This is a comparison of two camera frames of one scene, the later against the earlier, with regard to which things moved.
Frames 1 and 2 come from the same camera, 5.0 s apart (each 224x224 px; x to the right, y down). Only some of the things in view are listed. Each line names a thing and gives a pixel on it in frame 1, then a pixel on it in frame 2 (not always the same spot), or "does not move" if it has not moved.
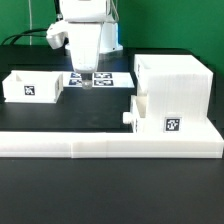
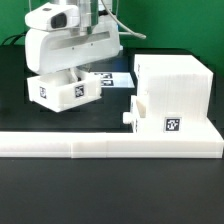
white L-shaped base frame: [82, 144] does not move
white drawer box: [21, 86] -> [58, 91]
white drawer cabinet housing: [179, 89] does not move
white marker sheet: [100, 80] does not move
